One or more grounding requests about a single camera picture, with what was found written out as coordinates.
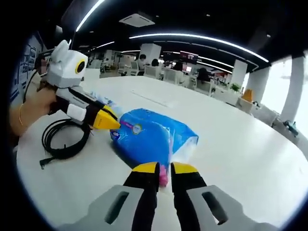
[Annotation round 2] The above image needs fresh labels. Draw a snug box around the row of white office chairs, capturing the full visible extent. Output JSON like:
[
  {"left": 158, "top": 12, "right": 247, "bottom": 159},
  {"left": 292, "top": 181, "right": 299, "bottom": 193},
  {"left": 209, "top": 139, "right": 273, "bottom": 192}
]
[{"left": 117, "top": 61, "right": 217, "bottom": 97}]

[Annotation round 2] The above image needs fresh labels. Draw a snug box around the narrow bright window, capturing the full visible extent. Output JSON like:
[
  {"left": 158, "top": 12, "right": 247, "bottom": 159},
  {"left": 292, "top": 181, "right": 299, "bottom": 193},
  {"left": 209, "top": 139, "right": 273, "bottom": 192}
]
[{"left": 261, "top": 57, "right": 293, "bottom": 114}]

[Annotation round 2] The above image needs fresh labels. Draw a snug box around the blue tissue pack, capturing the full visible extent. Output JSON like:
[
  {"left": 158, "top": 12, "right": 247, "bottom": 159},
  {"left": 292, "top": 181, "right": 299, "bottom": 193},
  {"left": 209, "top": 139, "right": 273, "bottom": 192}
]
[{"left": 109, "top": 108, "right": 200, "bottom": 188}]

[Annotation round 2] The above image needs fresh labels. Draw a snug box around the wall screen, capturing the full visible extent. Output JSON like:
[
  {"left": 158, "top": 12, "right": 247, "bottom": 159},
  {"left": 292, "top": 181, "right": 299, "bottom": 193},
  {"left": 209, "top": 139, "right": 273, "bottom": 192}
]
[{"left": 180, "top": 51, "right": 199, "bottom": 61}]

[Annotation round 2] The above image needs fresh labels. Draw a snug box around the white office desk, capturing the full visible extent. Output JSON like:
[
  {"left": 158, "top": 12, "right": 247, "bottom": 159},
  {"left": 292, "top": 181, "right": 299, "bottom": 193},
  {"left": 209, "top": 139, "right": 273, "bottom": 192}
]
[{"left": 83, "top": 68, "right": 101, "bottom": 80}]

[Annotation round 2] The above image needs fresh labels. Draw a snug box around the ceiling air conditioner vent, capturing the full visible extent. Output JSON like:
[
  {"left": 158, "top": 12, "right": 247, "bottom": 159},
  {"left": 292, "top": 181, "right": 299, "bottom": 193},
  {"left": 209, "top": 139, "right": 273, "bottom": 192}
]
[{"left": 119, "top": 13, "right": 156, "bottom": 27}]

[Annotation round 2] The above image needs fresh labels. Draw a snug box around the teal and black object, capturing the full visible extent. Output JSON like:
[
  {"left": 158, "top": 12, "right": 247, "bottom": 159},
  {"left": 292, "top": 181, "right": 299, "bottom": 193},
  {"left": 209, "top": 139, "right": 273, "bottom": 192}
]
[{"left": 283, "top": 120, "right": 299, "bottom": 135}]

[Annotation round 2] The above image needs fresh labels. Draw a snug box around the gold bracelet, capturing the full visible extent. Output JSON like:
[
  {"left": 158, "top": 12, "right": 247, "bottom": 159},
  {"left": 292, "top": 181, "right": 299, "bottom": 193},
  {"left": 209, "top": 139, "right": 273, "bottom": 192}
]
[{"left": 18, "top": 103, "right": 25, "bottom": 127}]

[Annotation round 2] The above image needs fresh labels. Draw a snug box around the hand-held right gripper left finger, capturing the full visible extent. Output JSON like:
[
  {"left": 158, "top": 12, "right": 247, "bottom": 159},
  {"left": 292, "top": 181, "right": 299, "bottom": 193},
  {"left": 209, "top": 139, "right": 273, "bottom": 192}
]
[{"left": 59, "top": 161, "right": 161, "bottom": 231}]

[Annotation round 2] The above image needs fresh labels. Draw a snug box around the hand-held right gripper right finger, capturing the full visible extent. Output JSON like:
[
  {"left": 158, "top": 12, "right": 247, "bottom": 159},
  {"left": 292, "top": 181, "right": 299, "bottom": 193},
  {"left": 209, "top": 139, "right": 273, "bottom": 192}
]
[{"left": 170, "top": 161, "right": 277, "bottom": 231}]

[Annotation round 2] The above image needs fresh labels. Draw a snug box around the person's left hand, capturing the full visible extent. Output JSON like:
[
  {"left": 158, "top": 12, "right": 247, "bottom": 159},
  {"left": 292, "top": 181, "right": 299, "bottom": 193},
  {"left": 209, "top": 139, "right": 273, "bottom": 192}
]
[{"left": 24, "top": 81, "right": 59, "bottom": 126}]

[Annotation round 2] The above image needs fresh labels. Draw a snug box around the wet wipes pack blue lid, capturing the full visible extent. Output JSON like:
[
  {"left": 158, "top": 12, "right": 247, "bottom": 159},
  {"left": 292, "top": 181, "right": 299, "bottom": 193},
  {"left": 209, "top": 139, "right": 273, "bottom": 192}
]
[{"left": 90, "top": 91, "right": 121, "bottom": 114}]

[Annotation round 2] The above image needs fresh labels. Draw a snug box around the long curved ceiling light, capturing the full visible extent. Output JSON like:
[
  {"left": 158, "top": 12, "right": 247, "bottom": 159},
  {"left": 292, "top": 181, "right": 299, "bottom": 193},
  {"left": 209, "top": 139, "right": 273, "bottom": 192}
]
[
  {"left": 129, "top": 33, "right": 269, "bottom": 63},
  {"left": 76, "top": 0, "right": 105, "bottom": 32}
]

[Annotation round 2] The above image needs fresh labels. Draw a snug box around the orange bag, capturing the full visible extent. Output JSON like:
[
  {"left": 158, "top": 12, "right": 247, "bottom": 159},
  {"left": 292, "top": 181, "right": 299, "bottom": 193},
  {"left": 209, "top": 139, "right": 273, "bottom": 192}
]
[{"left": 242, "top": 89, "right": 253, "bottom": 102}]

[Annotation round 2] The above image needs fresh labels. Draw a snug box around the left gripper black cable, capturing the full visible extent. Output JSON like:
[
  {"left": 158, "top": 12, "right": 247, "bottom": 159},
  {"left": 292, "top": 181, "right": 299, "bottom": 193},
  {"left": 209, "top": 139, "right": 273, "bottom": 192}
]
[{"left": 23, "top": 68, "right": 40, "bottom": 103}]

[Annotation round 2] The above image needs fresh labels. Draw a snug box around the wide bright window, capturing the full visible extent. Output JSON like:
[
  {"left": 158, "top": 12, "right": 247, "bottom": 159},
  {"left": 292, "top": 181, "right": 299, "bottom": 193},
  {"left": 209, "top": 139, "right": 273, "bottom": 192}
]
[{"left": 298, "top": 60, "right": 308, "bottom": 130}]

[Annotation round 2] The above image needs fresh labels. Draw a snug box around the blue white wall poster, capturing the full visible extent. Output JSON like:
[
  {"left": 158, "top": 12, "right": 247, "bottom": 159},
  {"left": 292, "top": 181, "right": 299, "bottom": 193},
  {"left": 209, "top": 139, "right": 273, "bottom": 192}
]
[{"left": 12, "top": 36, "right": 41, "bottom": 102}]

